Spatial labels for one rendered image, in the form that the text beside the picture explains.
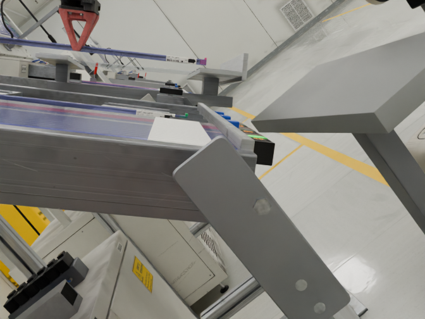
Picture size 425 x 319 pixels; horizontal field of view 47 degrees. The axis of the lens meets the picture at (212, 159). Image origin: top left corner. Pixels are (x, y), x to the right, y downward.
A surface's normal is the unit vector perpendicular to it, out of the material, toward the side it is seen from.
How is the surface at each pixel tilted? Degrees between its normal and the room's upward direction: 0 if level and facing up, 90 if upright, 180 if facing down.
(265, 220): 90
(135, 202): 90
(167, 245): 90
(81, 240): 90
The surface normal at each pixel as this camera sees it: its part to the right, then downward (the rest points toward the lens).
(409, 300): -0.61, -0.77
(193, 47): 0.09, 0.16
